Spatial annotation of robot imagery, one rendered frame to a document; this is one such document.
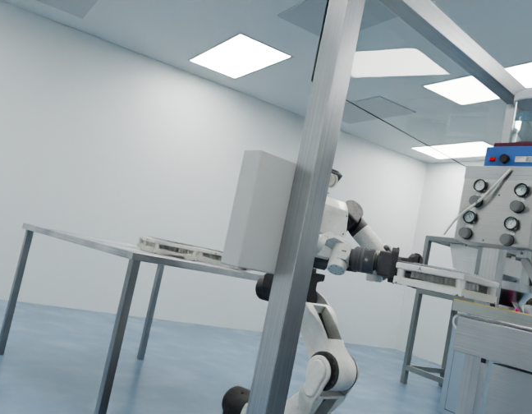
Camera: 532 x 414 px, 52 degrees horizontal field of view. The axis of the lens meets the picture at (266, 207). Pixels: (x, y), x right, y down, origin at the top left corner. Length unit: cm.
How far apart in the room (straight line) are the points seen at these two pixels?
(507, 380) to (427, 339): 664
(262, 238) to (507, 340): 79
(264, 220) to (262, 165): 12
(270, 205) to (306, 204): 8
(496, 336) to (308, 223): 71
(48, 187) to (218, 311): 248
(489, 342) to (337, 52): 92
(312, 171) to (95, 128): 516
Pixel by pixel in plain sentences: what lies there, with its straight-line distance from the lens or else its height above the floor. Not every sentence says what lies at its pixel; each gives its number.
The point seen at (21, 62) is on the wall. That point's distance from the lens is 624.
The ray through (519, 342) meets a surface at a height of 85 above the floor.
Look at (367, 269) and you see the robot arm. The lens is 191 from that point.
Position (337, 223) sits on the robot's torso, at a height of 113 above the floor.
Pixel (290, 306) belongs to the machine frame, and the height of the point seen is 84.
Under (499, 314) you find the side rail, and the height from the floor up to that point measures 91.
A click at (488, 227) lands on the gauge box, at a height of 115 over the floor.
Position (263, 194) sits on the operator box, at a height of 106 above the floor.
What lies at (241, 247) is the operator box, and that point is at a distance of 117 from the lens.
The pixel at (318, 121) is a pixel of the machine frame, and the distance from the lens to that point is 125.
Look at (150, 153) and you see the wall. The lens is 642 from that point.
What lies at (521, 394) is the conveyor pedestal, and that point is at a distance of 172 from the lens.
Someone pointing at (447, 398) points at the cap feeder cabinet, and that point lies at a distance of 458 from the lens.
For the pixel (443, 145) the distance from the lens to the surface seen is 178.
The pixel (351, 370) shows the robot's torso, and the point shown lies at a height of 59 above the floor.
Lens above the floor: 93
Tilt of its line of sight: 5 degrees up
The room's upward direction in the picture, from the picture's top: 12 degrees clockwise
